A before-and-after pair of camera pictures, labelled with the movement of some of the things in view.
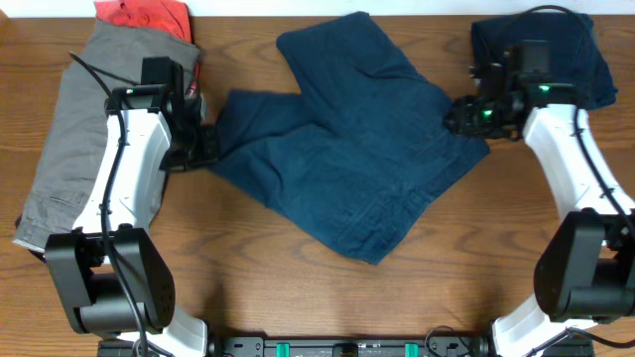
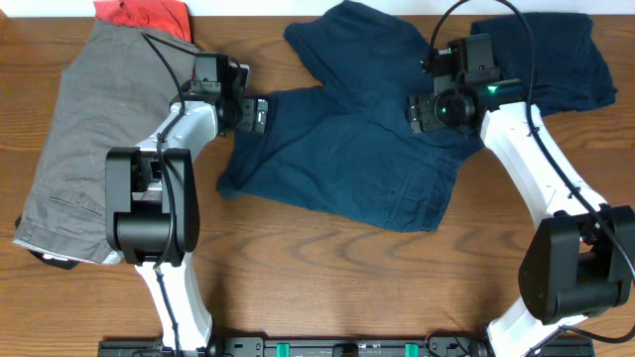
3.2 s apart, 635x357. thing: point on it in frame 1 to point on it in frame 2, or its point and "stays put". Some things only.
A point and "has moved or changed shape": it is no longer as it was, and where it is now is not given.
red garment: x=164 y=16 stays put
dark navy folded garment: x=575 y=54 stays put
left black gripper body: x=195 y=148 to x=242 y=118
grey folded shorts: x=108 y=59 stays put
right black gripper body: x=483 y=118 to x=435 y=113
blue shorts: x=350 y=156 has moved or changed shape
